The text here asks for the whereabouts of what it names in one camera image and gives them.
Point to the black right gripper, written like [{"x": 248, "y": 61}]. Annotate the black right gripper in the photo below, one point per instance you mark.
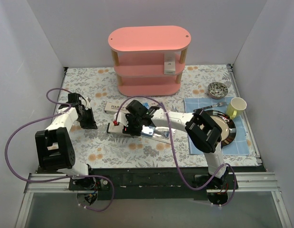
[{"x": 129, "y": 124}]

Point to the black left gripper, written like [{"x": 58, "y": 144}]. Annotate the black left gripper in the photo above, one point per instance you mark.
[{"x": 87, "y": 118}]

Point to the Gillette razor blister pack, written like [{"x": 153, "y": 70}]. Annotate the Gillette razor blister pack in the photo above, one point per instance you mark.
[
  {"x": 146, "y": 105},
  {"x": 160, "y": 134}
]

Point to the slim white H razor box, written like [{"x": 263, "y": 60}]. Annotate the slim white H razor box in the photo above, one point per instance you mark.
[{"x": 111, "y": 128}]

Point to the white Harry's razor box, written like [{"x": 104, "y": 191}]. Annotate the white Harry's razor box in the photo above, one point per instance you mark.
[{"x": 112, "y": 108}]

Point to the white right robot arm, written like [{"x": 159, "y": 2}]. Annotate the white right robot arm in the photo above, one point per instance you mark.
[{"x": 203, "y": 131}]

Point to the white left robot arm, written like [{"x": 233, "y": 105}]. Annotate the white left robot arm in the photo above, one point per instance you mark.
[{"x": 54, "y": 147}]

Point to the pink three-tier wooden shelf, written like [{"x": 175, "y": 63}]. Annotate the pink three-tier wooden shelf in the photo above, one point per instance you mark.
[{"x": 138, "y": 55}]

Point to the floral patterned tablecloth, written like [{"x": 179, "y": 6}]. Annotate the floral patterned tablecloth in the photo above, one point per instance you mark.
[{"x": 100, "y": 149}]

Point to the floral patterned ceramic bowl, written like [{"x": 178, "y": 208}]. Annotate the floral patterned ceramic bowl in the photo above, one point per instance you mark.
[{"x": 217, "y": 90}]

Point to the dark rimmed cream plate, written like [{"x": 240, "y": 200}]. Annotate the dark rimmed cream plate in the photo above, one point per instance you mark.
[{"x": 226, "y": 124}]

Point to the yellow ceramic mug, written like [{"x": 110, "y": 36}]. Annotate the yellow ceramic mug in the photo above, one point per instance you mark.
[{"x": 235, "y": 108}]

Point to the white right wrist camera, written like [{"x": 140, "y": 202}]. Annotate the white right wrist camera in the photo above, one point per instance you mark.
[{"x": 120, "y": 118}]

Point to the metal fork dark handle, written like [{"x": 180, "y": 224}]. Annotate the metal fork dark handle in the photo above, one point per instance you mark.
[{"x": 219, "y": 104}]

